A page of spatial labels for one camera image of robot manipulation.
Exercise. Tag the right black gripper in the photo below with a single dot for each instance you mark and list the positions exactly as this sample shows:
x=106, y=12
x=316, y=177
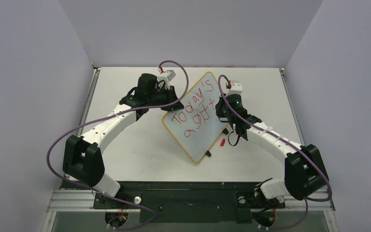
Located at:
x=239, y=125

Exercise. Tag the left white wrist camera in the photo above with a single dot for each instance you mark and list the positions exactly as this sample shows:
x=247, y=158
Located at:
x=164, y=78

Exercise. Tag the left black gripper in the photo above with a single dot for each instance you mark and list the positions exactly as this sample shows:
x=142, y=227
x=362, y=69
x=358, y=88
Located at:
x=171, y=96

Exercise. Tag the aluminium frame rail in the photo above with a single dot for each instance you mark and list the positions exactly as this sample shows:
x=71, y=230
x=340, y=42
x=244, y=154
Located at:
x=83, y=200

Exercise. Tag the red marker cap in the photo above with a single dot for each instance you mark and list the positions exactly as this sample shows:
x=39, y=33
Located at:
x=222, y=142

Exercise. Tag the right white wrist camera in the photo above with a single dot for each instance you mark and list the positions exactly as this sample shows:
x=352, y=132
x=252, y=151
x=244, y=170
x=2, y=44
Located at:
x=234, y=87

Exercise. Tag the yellow-framed whiteboard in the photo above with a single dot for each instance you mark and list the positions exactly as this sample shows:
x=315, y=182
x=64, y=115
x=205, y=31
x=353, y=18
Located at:
x=196, y=127

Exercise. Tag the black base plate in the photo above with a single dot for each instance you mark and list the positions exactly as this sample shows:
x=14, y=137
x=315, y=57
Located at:
x=188, y=202

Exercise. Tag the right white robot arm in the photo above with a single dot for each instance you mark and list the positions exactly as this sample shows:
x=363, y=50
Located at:
x=305, y=175

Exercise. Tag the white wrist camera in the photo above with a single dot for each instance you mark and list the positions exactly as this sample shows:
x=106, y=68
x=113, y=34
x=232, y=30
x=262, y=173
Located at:
x=164, y=78
x=234, y=87

